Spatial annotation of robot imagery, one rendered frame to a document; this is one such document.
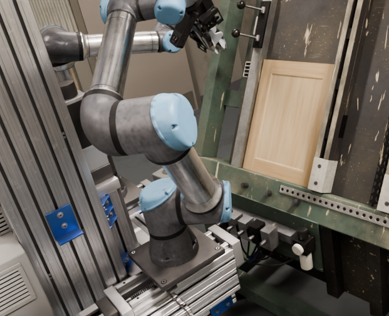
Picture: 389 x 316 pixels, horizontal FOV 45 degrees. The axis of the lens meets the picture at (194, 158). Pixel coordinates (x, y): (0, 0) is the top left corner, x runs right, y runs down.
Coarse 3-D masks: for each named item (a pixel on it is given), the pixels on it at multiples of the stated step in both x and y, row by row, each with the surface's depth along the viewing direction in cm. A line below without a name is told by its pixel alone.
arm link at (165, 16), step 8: (144, 0) 115; (152, 0) 114; (160, 0) 113; (168, 0) 112; (176, 0) 112; (184, 0) 115; (144, 8) 115; (152, 8) 115; (160, 8) 113; (168, 8) 112; (176, 8) 112; (184, 8) 115; (144, 16) 117; (152, 16) 117; (160, 16) 114; (168, 16) 114; (176, 16) 114
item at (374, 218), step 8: (288, 192) 186; (296, 192) 183; (304, 192) 180; (304, 200) 180; (312, 200) 178; (320, 200) 175; (328, 200) 173; (336, 208) 170; (344, 208) 168; (352, 208) 166; (360, 216) 163; (368, 216) 161; (376, 216) 159; (384, 224) 157
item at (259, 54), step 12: (264, 0) 202; (276, 0) 201; (264, 36) 201; (264, 48) 203; (252, 60) 205; (252, 72) 205; (252, 84) 204; (252, 96) 204; (252, 108) 206; (240, 120) 209; (240, 132) 208; (240, 144) 208; (240, 156) 207
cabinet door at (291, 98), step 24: (264, 72) 203; (288, 72) 193; (312, 72) 185; (264, 96) 202; (288, 96) 193; (312, 96) 185; (264, 120) 202; (288, 120) 193; (312, 120) 184; (264, 144) 201; (288, 144) 192; (312, 144) 183; (264, 168) 200; (288, 168) 191
